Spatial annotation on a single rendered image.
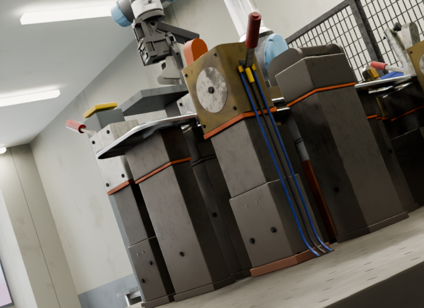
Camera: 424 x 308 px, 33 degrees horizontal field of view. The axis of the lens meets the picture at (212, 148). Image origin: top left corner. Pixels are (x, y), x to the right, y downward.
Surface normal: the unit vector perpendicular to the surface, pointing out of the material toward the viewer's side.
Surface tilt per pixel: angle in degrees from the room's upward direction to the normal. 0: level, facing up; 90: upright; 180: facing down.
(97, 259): 90
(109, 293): 90
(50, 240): 90
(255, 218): 90
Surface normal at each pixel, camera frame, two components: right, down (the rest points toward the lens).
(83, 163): -0.79, 0.19
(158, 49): 0.29, -0.24
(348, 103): 0.59, -0.33
